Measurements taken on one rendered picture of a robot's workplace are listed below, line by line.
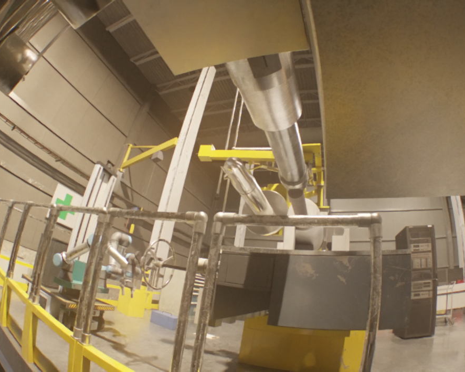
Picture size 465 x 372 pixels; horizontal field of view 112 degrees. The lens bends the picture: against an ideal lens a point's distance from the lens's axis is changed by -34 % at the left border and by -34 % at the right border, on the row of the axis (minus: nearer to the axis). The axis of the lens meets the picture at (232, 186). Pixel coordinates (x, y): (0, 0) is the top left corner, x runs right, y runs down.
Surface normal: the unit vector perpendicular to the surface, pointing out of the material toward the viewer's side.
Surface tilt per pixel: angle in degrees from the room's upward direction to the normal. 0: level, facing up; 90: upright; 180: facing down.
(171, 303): 90
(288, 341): 90
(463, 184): 180
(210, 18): 180
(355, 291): 90
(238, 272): 90
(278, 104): 157
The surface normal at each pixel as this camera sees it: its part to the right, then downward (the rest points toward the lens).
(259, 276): -0.34, -0.43
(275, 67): 0.36, 0.76
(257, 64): 0.04, 0.88
